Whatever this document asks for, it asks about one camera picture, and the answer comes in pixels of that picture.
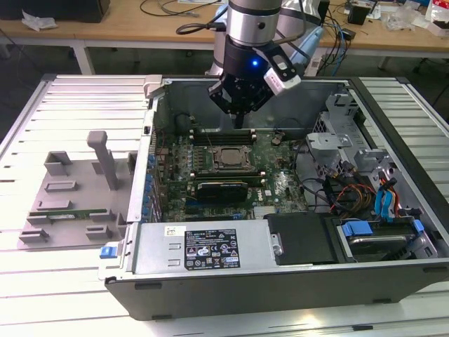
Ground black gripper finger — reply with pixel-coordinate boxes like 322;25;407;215
241;87;275;128
208;77;243;128

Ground orange wire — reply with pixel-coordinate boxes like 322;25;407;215
335;184;376;211

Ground small black box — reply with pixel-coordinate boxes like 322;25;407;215
347;2;369;25

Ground red white package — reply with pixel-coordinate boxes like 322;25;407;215
424;0;449;36

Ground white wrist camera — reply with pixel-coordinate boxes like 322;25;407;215
262;52;303;96

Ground black RAM slot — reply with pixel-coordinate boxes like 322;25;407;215
192;133;254;138
192;136;254;141
193;176;263;181
193;170;263;175
193;173;263;178
192;129;254;135

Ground grey open PC case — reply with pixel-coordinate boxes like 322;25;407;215
98;74;449;322

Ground green RAM stick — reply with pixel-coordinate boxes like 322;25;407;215
29;209;108;219

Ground black round speaker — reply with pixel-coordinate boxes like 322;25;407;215
175;112;192;133

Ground silver metal disk bay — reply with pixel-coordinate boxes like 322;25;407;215
304;90;392;176

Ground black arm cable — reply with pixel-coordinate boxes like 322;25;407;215
175;21;229;36

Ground black graphics card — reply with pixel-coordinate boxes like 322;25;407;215
194;180;249;204

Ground black power supply label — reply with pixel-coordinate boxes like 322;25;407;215
185;227;241;271

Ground silver power supply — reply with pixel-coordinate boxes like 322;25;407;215
130;220;283;275

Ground silver chipset heat sink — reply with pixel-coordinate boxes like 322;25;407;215
254;206;278;219

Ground grey parts rack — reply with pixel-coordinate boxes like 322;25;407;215
19;130;140;251

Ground clear plastic bags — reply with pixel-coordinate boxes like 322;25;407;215
385;3;427;31

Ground silver CPU chip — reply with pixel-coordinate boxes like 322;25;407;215
220;148;243;165

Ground green motherboard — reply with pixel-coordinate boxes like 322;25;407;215
150;128;316;222

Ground CPU socket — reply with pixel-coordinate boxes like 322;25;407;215
208;145;253;170

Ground white crumpled plastic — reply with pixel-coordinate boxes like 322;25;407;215
20;8;59;31

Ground black plastic shroud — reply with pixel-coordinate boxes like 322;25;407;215
263;213;340;266

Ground pale blue teach pendant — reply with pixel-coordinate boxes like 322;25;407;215
290;26;326;77

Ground hard disk blue carrier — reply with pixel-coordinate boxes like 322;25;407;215
337;218;427;264

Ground blue flat wire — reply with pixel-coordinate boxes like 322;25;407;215
382;178;398;223
374;187;389;221

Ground large black box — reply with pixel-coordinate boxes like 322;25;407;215
0;0;112;24

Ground silver antistatic bag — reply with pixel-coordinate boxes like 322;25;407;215
280;0;322;22

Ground wooden desk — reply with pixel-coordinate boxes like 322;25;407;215
0;0;449;77

